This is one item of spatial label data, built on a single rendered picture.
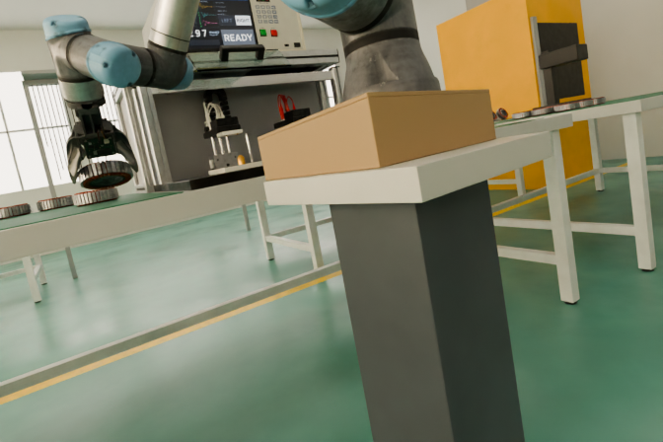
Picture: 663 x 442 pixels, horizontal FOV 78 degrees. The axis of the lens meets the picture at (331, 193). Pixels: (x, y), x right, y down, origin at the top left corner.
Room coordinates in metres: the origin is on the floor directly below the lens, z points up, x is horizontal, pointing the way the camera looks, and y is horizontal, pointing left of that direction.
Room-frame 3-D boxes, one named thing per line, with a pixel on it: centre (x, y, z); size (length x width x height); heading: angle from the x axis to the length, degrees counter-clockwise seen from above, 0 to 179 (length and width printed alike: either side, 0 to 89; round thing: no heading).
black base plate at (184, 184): (1.22, 0.13, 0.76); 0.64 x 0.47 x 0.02; 121
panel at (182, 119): (1.43, 0.26, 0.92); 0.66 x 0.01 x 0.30; 121
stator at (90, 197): (1.16, 0.65, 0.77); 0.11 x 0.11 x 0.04
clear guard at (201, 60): (1.16, 0.23, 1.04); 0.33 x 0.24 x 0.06; 31
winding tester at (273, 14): (1.49, 0.28, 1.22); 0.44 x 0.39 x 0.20; 121
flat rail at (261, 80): (1.30, 0.18, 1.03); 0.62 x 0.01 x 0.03; 121
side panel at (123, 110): (1.38, 0.61, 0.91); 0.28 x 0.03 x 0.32; 31
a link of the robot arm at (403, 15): (0.65, -0.11, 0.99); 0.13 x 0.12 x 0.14; 151
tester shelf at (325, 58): (1.48, 0.29, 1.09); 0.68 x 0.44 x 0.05; 121
